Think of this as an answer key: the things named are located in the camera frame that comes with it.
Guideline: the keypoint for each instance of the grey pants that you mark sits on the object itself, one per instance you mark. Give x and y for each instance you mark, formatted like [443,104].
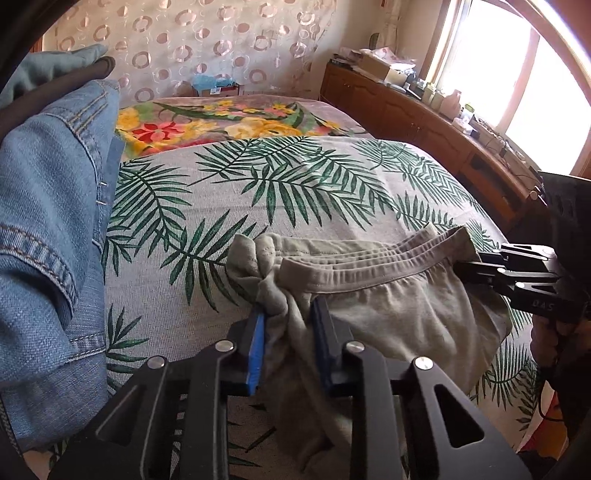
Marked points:
[392,314]

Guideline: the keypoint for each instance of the palm leaf print bedsheet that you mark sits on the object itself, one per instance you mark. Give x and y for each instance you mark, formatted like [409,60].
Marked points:
[286,184]

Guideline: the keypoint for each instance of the floral blanket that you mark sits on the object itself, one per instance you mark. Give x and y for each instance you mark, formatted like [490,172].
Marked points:
[207,124]

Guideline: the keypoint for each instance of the circle pattern curtain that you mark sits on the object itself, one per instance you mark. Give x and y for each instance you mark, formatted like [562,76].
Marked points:
[184,41]

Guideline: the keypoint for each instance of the wooden cabinet desk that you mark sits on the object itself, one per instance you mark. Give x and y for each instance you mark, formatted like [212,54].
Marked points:
[415,124]

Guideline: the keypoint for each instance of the box with blue cloth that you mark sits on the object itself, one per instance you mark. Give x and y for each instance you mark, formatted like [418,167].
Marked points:
[216,85]

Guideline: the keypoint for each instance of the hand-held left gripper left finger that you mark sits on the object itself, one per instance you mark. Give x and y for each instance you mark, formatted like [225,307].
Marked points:
[255,350]

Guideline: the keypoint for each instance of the white tissue box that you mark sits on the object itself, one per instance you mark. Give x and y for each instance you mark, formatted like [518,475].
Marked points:
[464,123]

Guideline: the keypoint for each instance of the dark grey garment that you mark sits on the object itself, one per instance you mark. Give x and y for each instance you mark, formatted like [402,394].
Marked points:
[69,76]

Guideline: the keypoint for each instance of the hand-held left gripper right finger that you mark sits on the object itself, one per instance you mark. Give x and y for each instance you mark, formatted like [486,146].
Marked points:
[323,350]

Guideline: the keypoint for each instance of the blue denim jeans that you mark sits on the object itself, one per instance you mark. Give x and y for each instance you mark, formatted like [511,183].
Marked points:
[46,230]

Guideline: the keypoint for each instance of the cardboard box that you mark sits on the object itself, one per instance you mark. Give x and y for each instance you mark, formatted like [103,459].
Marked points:
[381,67]

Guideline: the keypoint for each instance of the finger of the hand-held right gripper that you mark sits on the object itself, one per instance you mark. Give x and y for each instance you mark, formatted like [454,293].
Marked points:
[508,254]
[480,276]

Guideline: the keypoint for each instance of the person's right hand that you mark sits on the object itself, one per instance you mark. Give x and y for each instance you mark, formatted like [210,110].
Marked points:
[545,344]

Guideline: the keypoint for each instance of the window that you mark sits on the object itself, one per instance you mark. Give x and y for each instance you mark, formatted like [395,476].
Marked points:
[508,69]

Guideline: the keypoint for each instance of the teal garment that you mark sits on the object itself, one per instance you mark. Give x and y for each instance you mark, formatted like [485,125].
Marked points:
[55,69]

